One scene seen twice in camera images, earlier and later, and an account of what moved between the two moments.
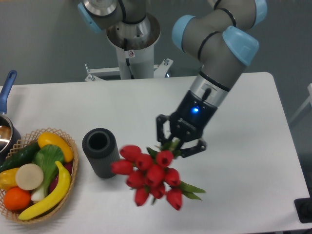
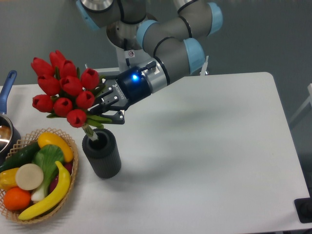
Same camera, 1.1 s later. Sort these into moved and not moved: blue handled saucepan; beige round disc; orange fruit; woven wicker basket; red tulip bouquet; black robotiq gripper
Moved: red tulip bouquet; black robotiq gripper
Not moved: blue handled saucepan; beige round disc; orange fruit; woven wicker basket
